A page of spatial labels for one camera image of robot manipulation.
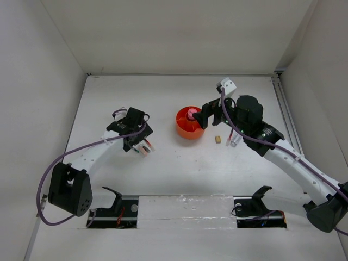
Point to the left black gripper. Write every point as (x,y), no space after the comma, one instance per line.
(140,138)

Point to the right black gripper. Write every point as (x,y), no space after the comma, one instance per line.
(213,107)

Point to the pink capped glue bottle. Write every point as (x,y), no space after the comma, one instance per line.
(190,113)

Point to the pink white eraser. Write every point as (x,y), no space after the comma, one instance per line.
(143,149)

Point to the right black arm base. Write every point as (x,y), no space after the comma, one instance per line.
(251,212)

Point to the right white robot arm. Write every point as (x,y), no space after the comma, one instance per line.
(328,197)

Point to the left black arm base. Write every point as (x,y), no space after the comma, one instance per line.
(114,211)

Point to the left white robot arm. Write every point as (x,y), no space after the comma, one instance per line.
(70,188)

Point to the orange round divided container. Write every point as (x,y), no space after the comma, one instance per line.
(187,129)

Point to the small tan eraser block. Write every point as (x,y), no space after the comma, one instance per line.
(217,139)

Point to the red pen by bottle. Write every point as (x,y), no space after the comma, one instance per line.
(228,141)

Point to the clear blue spray bottle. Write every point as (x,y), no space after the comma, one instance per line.
(235,139)

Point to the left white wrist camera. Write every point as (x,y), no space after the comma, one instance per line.
(119,113)

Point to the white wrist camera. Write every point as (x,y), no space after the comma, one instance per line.
(228,86)
(119,113)

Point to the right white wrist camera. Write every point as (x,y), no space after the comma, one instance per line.
(228,86)

